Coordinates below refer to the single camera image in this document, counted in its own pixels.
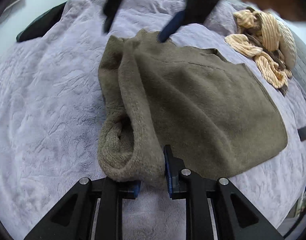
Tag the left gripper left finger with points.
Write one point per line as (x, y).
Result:
(73, 215)

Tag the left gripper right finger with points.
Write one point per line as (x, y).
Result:
(215, 209)

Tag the olive brown knit sweater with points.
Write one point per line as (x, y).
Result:
(216, 116)

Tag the cream striped garment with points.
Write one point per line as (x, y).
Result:
(258, 37)

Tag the black pillow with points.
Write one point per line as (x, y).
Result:
(42, 24)

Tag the beige knitted cushion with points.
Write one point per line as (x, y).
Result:
(287, 45)

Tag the lavender plush bed blanket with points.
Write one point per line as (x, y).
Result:
(52, 109)

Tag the black smartphone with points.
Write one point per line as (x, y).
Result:
(302, 133)

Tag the grey quilted headboard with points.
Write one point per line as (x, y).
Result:
(299, 71)

